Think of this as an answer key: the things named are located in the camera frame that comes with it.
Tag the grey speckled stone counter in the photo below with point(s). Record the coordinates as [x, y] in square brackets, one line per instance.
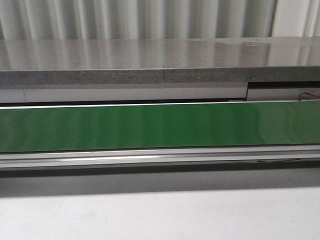
[159, 61]

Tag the green conveyor belt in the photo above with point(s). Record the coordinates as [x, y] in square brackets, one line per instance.
[103, 127]

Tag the white pleated curtain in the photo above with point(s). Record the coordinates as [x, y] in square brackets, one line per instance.
[157, 19]

